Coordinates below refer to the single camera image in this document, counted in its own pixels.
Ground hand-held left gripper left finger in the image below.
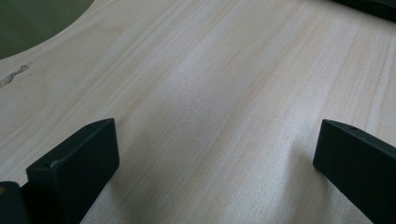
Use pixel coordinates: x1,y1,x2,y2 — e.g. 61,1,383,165
21,118,120,224

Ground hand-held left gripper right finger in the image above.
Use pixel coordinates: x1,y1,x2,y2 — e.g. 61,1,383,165
313,119,396,224

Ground green round bin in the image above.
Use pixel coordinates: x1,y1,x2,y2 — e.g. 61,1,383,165
0,0,95,61

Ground black garbage bag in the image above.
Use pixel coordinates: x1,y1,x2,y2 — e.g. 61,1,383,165
331,0,396,23

